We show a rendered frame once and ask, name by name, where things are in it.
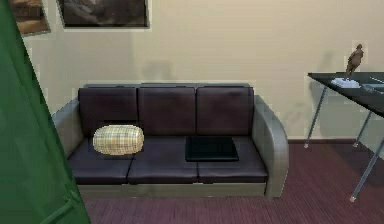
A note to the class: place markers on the black laptop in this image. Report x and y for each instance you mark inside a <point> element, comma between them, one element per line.
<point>211,148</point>

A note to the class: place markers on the grey sofa with dark cushions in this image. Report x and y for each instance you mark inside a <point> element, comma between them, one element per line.
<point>166,166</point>

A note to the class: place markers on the plaid yellow pillow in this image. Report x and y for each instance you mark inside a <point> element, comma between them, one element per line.
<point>118,139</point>

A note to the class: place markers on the dark framed picture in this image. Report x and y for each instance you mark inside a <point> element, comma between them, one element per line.
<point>104,12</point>

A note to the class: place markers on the green room door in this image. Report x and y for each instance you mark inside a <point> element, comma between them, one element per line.
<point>30,140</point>

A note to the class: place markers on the brown statue on white base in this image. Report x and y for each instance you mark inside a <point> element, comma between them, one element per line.
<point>351,65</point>

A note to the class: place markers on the black table with metal legs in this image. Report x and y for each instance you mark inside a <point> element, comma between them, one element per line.
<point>363,95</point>

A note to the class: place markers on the brown framed picture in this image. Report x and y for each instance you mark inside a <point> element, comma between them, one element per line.
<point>29,15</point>

